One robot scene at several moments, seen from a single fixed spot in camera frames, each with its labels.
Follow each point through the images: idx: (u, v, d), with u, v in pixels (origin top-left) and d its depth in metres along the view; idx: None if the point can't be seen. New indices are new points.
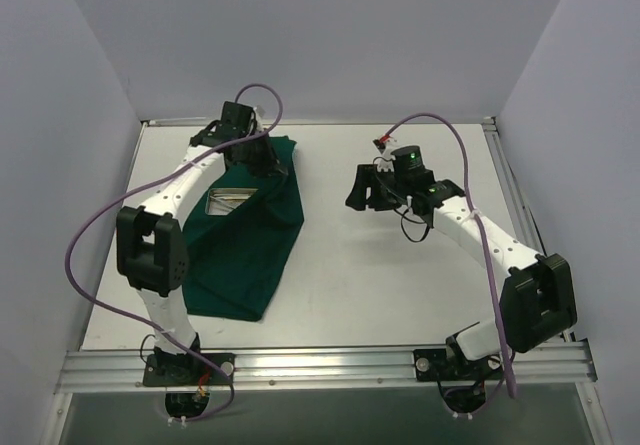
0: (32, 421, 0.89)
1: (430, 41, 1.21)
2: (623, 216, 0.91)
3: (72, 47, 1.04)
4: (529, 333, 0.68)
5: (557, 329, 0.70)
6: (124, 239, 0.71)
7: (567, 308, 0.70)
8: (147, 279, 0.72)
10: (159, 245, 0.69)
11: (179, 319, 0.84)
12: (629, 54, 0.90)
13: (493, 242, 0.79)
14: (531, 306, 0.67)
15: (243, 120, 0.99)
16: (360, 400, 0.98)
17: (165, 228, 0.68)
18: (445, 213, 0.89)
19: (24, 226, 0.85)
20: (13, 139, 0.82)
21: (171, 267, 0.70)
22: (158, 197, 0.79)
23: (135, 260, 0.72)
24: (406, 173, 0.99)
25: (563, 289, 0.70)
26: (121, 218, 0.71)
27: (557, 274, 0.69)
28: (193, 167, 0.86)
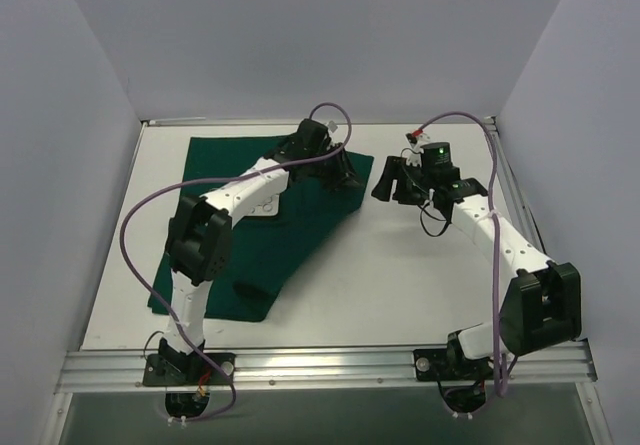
0: (30, 421, 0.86)
1: (426, 41, 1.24)
2: (620, 208, 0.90)
3: (76, 46, 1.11)
4: (528, 338, 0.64)
5: (557, 338, 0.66)
6: (179, 220, 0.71)
7: (572, 318, 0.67)
8: (186, 265, 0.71)
10: (207, 236, 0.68)
11: (196, 316, 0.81)
12: (620, 46, 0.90)
13: (506, 244, 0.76)
14: (535, 311, 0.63)
15: (312, 141, 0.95)
16: (361, 400, 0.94)
17: (218, 222, 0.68)
18: (463, 209, 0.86)
19: (25, 213, 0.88)
20: (16, 128, 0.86)
21: (211, 260, 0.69)
22: (219, 192, 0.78)
23: (181, 244, 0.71)
24: (432, 168, 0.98)
25: (572, 298, 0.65)
26: (184, 200, 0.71)
27: (566, 282, 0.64)
28: (259, 177, 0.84)
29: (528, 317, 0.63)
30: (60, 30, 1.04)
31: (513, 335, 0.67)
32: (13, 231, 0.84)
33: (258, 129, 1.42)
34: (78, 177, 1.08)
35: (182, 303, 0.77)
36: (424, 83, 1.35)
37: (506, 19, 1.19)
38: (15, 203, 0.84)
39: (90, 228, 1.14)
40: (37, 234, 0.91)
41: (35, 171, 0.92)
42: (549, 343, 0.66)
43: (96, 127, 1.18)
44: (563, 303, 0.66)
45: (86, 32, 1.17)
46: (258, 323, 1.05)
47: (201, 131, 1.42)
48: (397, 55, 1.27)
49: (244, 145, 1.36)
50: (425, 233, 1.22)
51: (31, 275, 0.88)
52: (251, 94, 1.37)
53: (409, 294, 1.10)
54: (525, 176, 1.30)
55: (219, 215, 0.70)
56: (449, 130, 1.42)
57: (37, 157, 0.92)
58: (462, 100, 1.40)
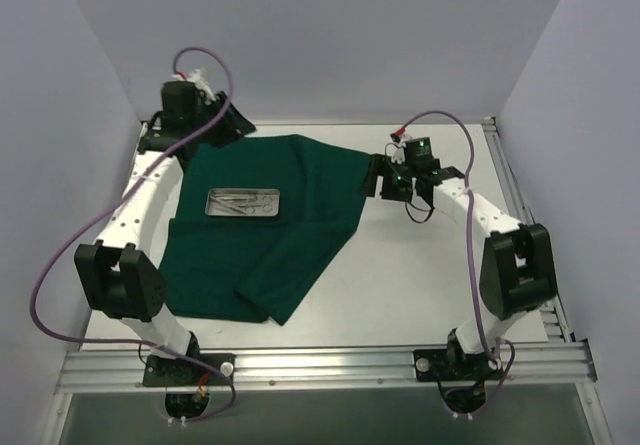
0: (30, 421, 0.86)
1: (426, 41, 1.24)
2: (621, 207, 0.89)
3: (77, 46, 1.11)
4: (508, 296, 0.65)
5: (538, 297, 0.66)
6: (88, 278, 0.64)
7: (547, 275, 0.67)
8: (125, 310, 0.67)
10: (128, 281, 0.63)
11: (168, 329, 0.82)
12: (619, 45, 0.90)
13: (480, 212, 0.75)
14: (509, 270, 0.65)
15: (185, 107, 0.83)
16: (361, 400, 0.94)
17: (130, 265, 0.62)
18: (441, 189, 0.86)
19: (25, 214, 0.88)
20: (17, 128, 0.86)
21: (146, 297, 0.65)
22: (114, 223, 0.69)
23: (106, 297, 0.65)
24: (412, 159, 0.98)
25: (543, 254, 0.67)
26: (81, 260, 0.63)
27: (535, 239, 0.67)
28: (145, 181, 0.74)
29: (503, 275, 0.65)
30: (60, 30, 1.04)
31: (496, 298, 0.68)
32: (13, 231, 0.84)
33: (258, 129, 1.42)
34: (78, 177, 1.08)
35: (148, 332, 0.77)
36: (424, 82, 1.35)
37: (506, 20, 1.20)
38: (14, 203, 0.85)
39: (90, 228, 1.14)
40: (37, 234, 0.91)
41: (37, 171, 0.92)
42: (530, 302, 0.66)
43: (96, 127, 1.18)
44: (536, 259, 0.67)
45: (86, 33, 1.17)
46: (258, 323, 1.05)
47: None
48: (396, 56, 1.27)
49: (244, 146, 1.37)
50: (426, 227, 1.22)
51: (31, 275, 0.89)
52: (251, 94, 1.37)
53: (409, 293, 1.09)
54: (526, 176, 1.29)
55: (126, 254, 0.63)
56: (449, 130, 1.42)
57: (37, 157, 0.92)
58: (462, 100, 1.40)
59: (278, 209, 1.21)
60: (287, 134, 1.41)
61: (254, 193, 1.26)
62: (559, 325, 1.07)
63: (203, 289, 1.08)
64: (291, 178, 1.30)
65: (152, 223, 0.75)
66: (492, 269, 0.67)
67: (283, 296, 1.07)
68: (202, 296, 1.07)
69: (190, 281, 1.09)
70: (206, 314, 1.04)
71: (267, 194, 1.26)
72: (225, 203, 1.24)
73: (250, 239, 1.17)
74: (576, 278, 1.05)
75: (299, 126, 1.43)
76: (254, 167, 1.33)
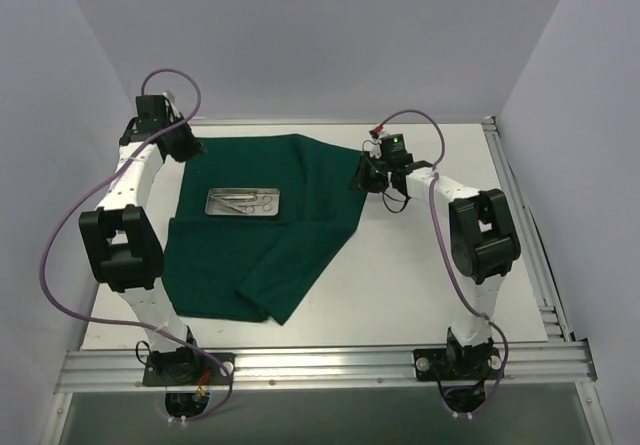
0: (30, 421, 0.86)
1: (426, 41, 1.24)
2: (621, 207, 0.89)
3: (76, 45, 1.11)
4: (474, 258, 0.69)
5: (503, 255, 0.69)
6: (92, 244, 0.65)
7: (509, 234, 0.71)
8: (130, 277, 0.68)
10: (133, 238, 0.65)
11: (168, 312, 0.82)
12: (620, 45, 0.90)
13: (445, 187, 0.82)
14: (471, 231, 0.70)
15: (160, 110, 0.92)
16: (361, 400, 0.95)
17: (135, 219, 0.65)
18: (413, 178, 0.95)
19: (24, 213, 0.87)
20: (16, 127, 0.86)
21: (151, 256, 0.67)
22: (111, 194, 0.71)
23: (110, 263, 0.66)
24: (388, 155, 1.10)
25: (503, 213, 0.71)
26: (86, 224, 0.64)
27: (495, 202, 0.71)
28: (133, 162, 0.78)
29: (466, 237, 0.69)
30: (60, 30, 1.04)
31: (466, 262, 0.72)
32: (13, 232, 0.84)
33: (258, 128, 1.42)
34: (79, 177, 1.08)
35: (149, 310, 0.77)
36: (424, 82, 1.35)
37: (506, 19, 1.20)
38: (15, 203, 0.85)
39: None
40: (37, 234, 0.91)
41: (37, 172, 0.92)
42: (498, 262, 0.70)
43: (96, 126, 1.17)
44: (496, 219, 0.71)
45: (86, 33, 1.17)
46: (258, 322, 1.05)
47: (201, 130, 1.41)
48: (396, 55, 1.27)
49: (244, 145, 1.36)
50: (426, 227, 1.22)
51: (31, 276, 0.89)
52: (252, 93, 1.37)
53: (409, 293, 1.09)
54: (526, 175, 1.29)
55: (129, 212, 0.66)
56: (450, 129, 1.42)
57: (37, 157, 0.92)
58: (462, 99, 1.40)
59: (278, 208, 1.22)
60: (286, 133, 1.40)
61: (253, 192, 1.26)
62: (559, 325, 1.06)
63: (203, 289, 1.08)
64: (291, 178, 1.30)
65: (142, 200, 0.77)
66: (458, 234, 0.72)
67: (283, 296, 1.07)
68: (202, 296, 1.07)
69: (191, 281, 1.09)
70: (206, 314, 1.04)
71: (267, 194, 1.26)
72: (226, 202, 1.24)
73: (250, 239, 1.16)
74: (576, 278, 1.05)
75: (298, 126, 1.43)
76: (254, 166, 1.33)
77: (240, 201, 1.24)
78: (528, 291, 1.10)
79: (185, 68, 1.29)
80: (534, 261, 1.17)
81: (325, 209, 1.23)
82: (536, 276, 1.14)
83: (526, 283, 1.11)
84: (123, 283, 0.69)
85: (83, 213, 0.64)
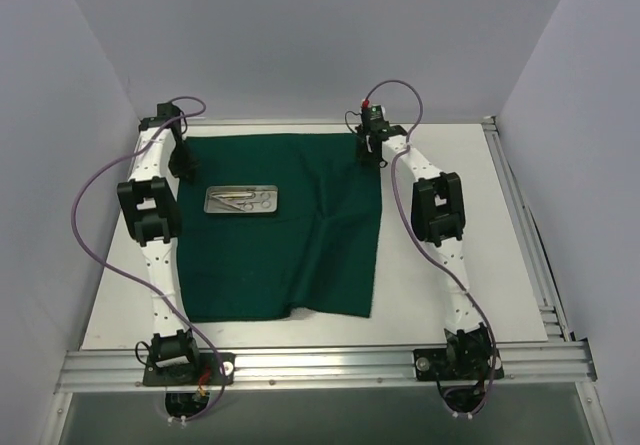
0: (30, 421, 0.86)
1: (426, 40, 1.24)
2: (621, 206, 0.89)
3: (76, 45, 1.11)
4: (427, 227, 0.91)
5: (450, 224, 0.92)
6: (127, 207, 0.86)
7: (457, 210, 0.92)
8: (155, 233, 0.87)
10: (159, 201, 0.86)
11: (176, 286, 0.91)
12: (619, 45, 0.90)
13: (413, 162, 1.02)
14: (429, 206, 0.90)
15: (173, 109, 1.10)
16: (360, 399, 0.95)
17: (161, 187, 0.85)
18: (387, 146, 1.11)
19: (24, 213, 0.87)
20: (16, 127, 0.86)
21: (173, 216, 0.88)
22: (140, 169, 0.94)
23: (142, 222, 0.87)
24: (367, 121, 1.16)
25: (456, 193, 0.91)
26: (122, 192, 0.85)
27: (450, 183, 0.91)
28: (154, 143, 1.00)
29: (423, 211, 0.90)
30: (59, 29, 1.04)
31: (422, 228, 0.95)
32: (13, 233, 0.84)
33: (258, 128, 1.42)
34: (79, 177, 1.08)
35: (161, 272, 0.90)
36: (424, 82, 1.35)
37: (506, 20, 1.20)
38: (15, 205, 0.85)
39: (91, 228, 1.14)
40: (36, 234, 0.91)
41: (37, 173, 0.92)
42: (445, 229, 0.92)
43: (96, 126, 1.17)
44: (449, 197, 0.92)
45: (86, 34, 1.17)
46: (258, 322, 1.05)
47: (202, 130, 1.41)
48: (396, 55, 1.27)
49: (243, 144, 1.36)
50: None
51: (31, 277, 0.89)
52: (252, 94, 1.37)
53: (409, 293, 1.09)
54: (525, 174, 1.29)
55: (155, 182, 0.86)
56: (449, 129, 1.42)
57: (37, 158, 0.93)
58: (462, 99, 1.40)
59: (277, 205, 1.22)
60: (286, 134, 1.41)
61: (252, 190, 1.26)
62: (559, 325, 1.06)
63: (203, 291, 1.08)
64: (292, 175, 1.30)
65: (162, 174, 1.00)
66: (418, 207, 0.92)
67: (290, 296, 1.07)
68: (205, 298, 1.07)
69: (191, 281, 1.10)
70: (209, 314, 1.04)
71: (265, 191, 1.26)
72: (225, 201, 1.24)
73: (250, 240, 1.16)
74: (575, 278, 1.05)
75: (298, 126, 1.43)
76: (254, 165, 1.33)
77: (239, 198, 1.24)
78: (529, 291, 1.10)
79: (185, 69, 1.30)
80: (534, 260, 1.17)
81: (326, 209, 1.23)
82: (535, 276, 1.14)
83: (527, 282, 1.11)
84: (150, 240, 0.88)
85: (121, 183, 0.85)
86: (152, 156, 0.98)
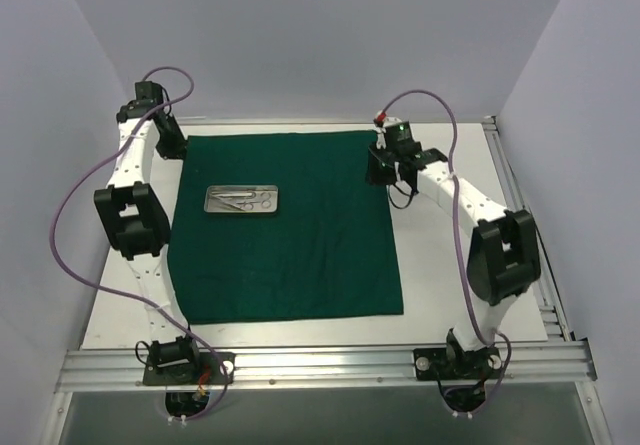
0: (30, 421, 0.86)
1: (426, 39, 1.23)
2: (622, 206, 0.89)
3: (75, 44, 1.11)
4: (493, 283, 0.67)
5: (523, 280, 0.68)
6: (106, 218, 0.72)
7: (532, 260, 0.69)
8: (141, 245, 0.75)
10: (145, 209, 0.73)
11: (171, 295, 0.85)
12: (622, 44, 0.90)
13: (466, 198, 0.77)
14: (494, 255, 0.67)
15: (157, 95, 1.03)
16: (360, 399, 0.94)
17: (145, 194, 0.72)
18: (424, 176, 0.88)
19: (23, 211, 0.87)
20: (15, 127, 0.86)
21: (162, 226, 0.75)
22: (119, 172, 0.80)
23: (124, 233, 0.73)
24: (394, 145, 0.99)
25: (528, 238, 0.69)
26: (101, 200, 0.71)
27: (521, 225, 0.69)
28: (135, 139, 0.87)
29: (488, 261, 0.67)
30: (58, 29, 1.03)
31: (483, 282, 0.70)
32: (12, 232, 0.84)
33: (257, 128, 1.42)
34: (78, 177, 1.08)
35: (154, 283, 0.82)
36: (425, 81, 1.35)
37: (507, 19, 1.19)
38: (14, 204, 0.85)
39: (90, 226, 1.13)
40: (36, 232, 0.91)
41: (35, 172, 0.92)
42: (516, 285, 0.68)
43: (95, 125, 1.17)
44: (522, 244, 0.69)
45: (85, 32, 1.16)
46: (257, 322, 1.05)
47: (201, 130, 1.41)
48: (397, 54, 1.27)
49: (242, 145, 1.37)
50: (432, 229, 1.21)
51: (31, 276, 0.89)
52: (251, 93, 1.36)
53: (409, 293, 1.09)
54: (526, 174, 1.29)
55: (138, 189, 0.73)
56: (448, 129, 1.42)
57: (36, 157, 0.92)
58: (462, 99, 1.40)
59: (277, 205, 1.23)
60: (286, 133, 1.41)
61: (252, 190, 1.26)
62: (559, 325, 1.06)
63: (204, 290, 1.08)
64: (292, 176, 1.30)
65: (147, 175, 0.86)
66: (479, 255, 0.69)
67: (292, 298, 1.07)
68: (207, 301, 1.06)
69: (191, 280, 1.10)
70: (210, 314, 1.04)
71: (265, 191, 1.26)
72: (225, 201, 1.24)
73: (251, 242, 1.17)
74: (575, 278, 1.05)
75: (298, 125, 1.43)
76: (253, 165, 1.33)
77: (239, 198, 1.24)
78: (528, 291, 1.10)
79: (185, 69, 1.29)
80: None
81: (326, 209, 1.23)
82: None
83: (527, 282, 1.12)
84: (136, 252, 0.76)
85: (97, 190, 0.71)
86: (133, 156, 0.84)
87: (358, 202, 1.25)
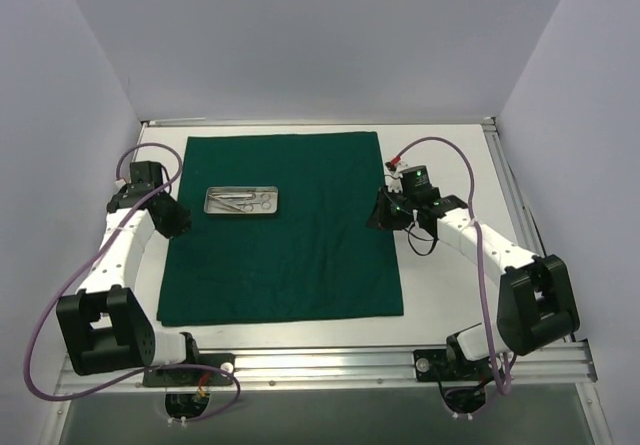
0: (30, 422, 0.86)
1: (426, 41, 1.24)
2: (623, 208, 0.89)
3: (76, 47, 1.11)
4: (529, 334, 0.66)
5: (559, 329, 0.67)
6: (73, 335, 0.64)
7: (568, 310, 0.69)
8: (117, 364, 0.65)
10: (115, 323, 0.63)
11: (164, 346, 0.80)
12: (621, 48, 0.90)
13: (491, 247, 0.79)
14: (528, 307, 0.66)
15: (154, 176, 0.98)
16: (360, 400, 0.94)
17: (121, 303, 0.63)
18: (446, 223, 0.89)
19: (24, 213, 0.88)
20: (15, 130, 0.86)
21: (138, 340, 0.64)
22: (96, 271, 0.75)
23: (93, 353, 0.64)
24: (412, 190, 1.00)
25: (562, 286, 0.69)
26: (66, 313, 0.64)
27: (553, 273, 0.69)
28: (122, 231, 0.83)
29: (525, 315, 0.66)
30: (59, 31, 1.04)
31: (515, 335, 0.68)
32: (11, 235, 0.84)
33: (258, 130, 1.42)
34: (78, 179, 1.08)
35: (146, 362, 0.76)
36: (424, 83, 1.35)
37: (506, 21, 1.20)
38: (14, 207, 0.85)
39: (91, 229, 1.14)
40: (37, 236, 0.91)
41: (37, 174, 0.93)
42: (552, 336, 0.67)
43: (95, 127, 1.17)
44: (555, 292, 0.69)
45: (87, 35, 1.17)
46: (257, 322, 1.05)
47: (202, 131, 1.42)
48: (396, 56, 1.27)
49: (242, 146, 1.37)
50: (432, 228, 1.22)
51: (31, 280, 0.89)
52: (251, 94, 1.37)
53: (409, 294, 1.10)
54: (525, 175, 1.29)
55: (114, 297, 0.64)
56: (447, 130, 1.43)
57: (37, 160, 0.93)
58: (461, 100, 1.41)
59: (277, 206, 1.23)
60: (286, 134, 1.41)
61: (252, 191, 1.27)
62: None
63: (204, 291, 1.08)
64: (292, 177, 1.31)
65: (131, 273, 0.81)
66: (510, 307, 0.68)
67: (293, 299, 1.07)
68: (208, 302, 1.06)
69: (191, 281, 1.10)
70: (210, 315, 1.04)
71: (265, 193, 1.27)
72: (225, 202, 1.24)
73: (251, 243, 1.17)
74: (574, 279, 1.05)
75: (298, 126, 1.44)
76: (254, 167, 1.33)
77: (239, 200, 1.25)
78: None
79: (185, 70, 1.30)
80: None
81: (326, 209, 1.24)
82: None
83: None
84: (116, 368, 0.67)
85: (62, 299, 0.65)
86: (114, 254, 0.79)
87: (358, 203, 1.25)
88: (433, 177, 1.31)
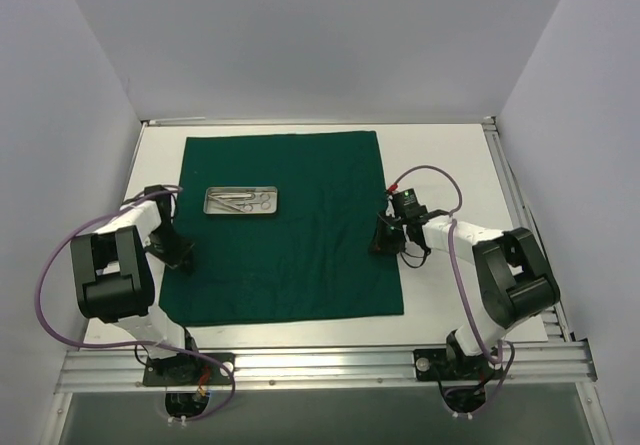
0: (29, 422, 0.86)
1: (426, 40, 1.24)
2: (624, 208, 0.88)
3: (76, 48, 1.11)
4: (510, 304, 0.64)
5: (540, 297, 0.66)
6: (79, 268, 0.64)
7: (543, 273, 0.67)
8: (122, 303, 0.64)
10: (124, 256, 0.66)
11: (165, 327, 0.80)
12: (622, 46, 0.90)
13: (465, 231, 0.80)
14: (504, 269, 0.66)
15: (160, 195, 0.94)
16: (360, 400, 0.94)
17: (128, 234, 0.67)
18: (429, 228, 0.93)
19: (23, 214, 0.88)
20: (14, 130, 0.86)
21: (142, 277, 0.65)
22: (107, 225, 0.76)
23: (96, 288, 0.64)
24: (402, 209, 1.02)
25: (533, 252, 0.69)
26: (75, 249, 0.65)
27: (522, 241, 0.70)
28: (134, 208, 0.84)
29: (498, 278, 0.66)
30: (59, 32, 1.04)
31: (500, 309, 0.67)
32: (11, 236, 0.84)
33: (257, 129, 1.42)
34: (78, 178, 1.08)
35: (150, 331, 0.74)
36: (424, 82, 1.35)
37: (506, 21, 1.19)
38: (13, 208, 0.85)
39: None
40: (37, 236, 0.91)
41: (37, 174, 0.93)
42: (535, 305, 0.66)
43: (95, 127, 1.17)
44: (527, 260, 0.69)
45: (87, 35, 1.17)
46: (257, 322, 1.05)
47: (202, 131, 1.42)
48: (397, 55, 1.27)
49: (242, 145, 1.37)
50: None
51: (32, 281, 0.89)
52: (251, 93, 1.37)
53: (409, 294, 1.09)
54: (525, 174, 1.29)
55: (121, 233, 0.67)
56: (447, 130, 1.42)
57: (37, 159, 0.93)
58: (461, 100, 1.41)
59: (277, 206, 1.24)
60: (286, 133, 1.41)
61: (252, 191, 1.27)
62: (559, 325, 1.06)
63: (204, 291, 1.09)
64: (292, 176, 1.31)
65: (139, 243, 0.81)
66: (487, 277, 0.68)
67: (293, 299, 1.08)
68: (208, 302, 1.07)
69: (192, 281, 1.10)
70: (210, 315, 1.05)
71: (264, 193, 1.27)
72: (224, 202, 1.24)
73: (252, 242, 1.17)
74: (575, 279, 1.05)
75: (298, 126, 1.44)
76: (254, 166, 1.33)
77: (239, 201, 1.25)
78: None
79: (184, 69, 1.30)
80: None
81: (326, 208, 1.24)
82: None
83: None
84: (115, 315, 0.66)
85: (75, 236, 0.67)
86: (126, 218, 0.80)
87: (358, 203, 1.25)
88: (433, 176, 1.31)
